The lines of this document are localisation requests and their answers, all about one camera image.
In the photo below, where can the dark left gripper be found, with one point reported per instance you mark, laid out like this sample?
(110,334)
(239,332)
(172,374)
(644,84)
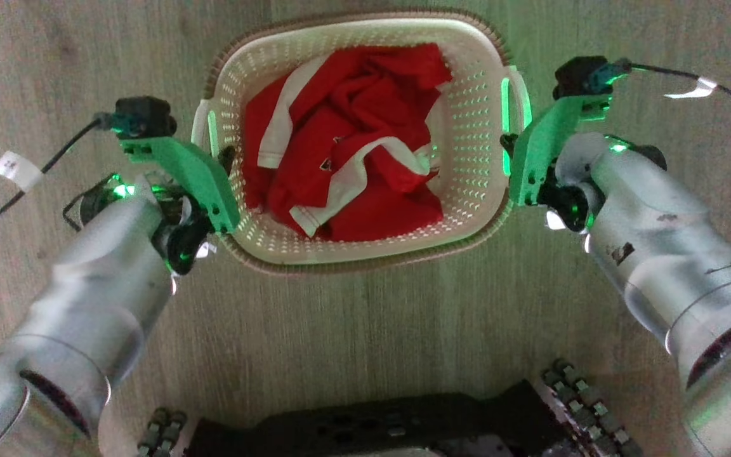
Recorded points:
(181,238)

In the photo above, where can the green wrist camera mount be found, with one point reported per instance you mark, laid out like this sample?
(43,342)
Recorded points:
(197,174)
(546,143)

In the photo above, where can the green left wrist camera mount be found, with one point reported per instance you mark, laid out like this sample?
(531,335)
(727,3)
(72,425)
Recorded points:
(197,174)

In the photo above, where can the red and white garment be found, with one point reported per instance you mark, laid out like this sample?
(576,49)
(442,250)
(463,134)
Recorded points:
(353,127)

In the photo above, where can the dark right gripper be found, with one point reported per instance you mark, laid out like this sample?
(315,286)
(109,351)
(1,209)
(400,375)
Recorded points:
(565,197)

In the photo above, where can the roller wheel of robot base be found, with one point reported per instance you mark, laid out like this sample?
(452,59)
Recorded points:
(161,435)
(587,406)

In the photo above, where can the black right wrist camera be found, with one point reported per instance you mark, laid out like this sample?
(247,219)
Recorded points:
(581,75)

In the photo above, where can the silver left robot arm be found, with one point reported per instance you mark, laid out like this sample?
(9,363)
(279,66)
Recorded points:
(86,298)

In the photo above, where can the green right wrist camera mount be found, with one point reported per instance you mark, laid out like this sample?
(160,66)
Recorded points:
(546,143)

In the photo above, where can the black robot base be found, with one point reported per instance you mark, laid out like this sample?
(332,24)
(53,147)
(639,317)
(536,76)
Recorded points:
(372,425)

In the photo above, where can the cream perforated laundry basket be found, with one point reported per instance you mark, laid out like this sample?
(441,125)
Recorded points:
(467,190)

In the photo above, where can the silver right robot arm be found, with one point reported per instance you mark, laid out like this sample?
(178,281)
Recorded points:
(670,241)

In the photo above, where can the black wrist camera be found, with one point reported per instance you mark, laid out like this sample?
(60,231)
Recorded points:
(143,117)
(581,75)

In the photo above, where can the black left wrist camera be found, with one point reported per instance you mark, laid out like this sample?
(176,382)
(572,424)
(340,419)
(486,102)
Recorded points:
(143,117)

